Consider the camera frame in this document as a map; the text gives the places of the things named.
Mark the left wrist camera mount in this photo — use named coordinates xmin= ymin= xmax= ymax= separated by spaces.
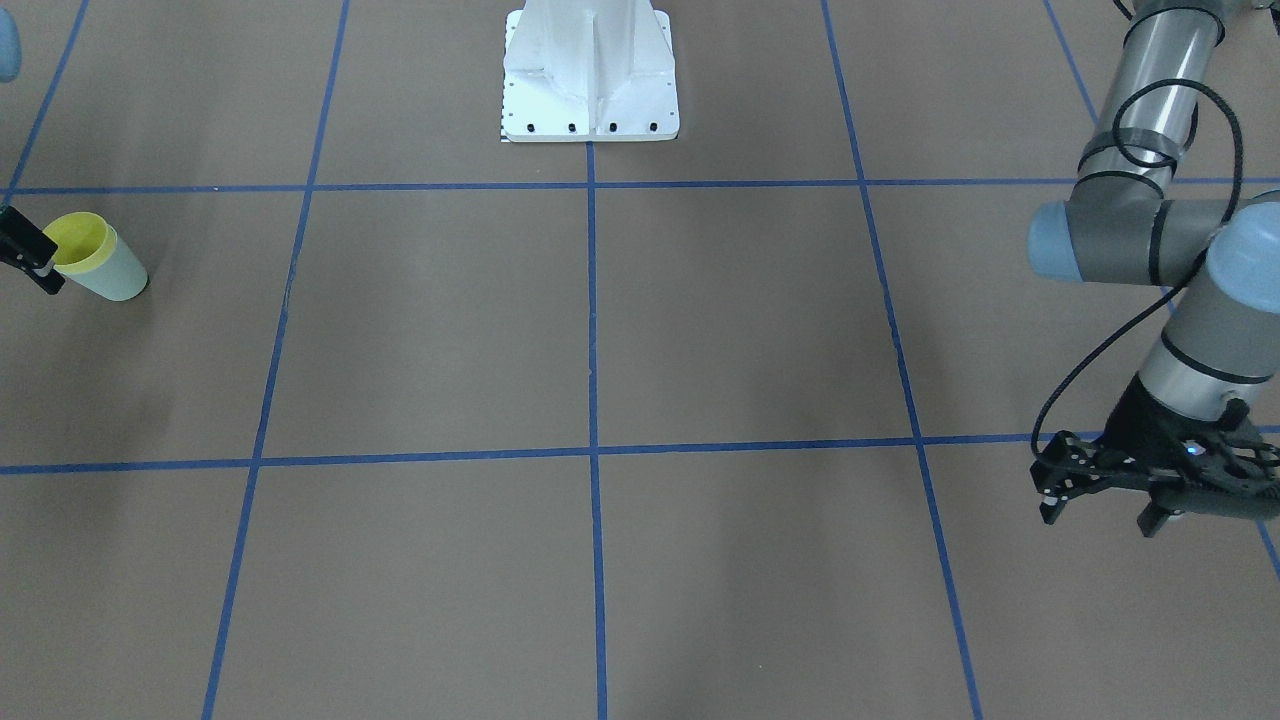
xmin=1178 ymin=397 xmax=1279 ymax=521

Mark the green plastic cup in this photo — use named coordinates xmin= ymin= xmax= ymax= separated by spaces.
xmin=63 ymin=225 xmax=150 ymax=302

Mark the yellow plastic cup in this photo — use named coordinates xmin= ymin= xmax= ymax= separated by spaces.
xmin=44 ymin=211 xmax=122 ymax=275

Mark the white camera mast base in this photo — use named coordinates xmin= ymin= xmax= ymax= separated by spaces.
xmin=500 ymin=1 xmax=681 ymax=143

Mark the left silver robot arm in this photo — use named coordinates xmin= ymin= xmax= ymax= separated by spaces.
xmin=1027 ymin=1 xmax=1279 ymax=537

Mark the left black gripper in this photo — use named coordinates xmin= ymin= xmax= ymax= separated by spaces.
xmin=1030 ymin=375 xmax=1244 ymax=538

